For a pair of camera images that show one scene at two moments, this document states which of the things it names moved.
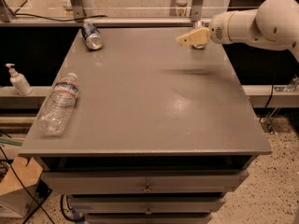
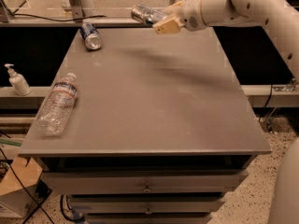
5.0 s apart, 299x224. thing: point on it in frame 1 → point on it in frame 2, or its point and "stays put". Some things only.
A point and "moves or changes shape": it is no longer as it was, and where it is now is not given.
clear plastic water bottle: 59,106 stays put
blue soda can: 92,35 stays put
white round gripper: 219,31 → 191,13
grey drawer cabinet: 160,133 stays put
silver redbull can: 199,25 moves or changes shape
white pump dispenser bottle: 19,81 stays put
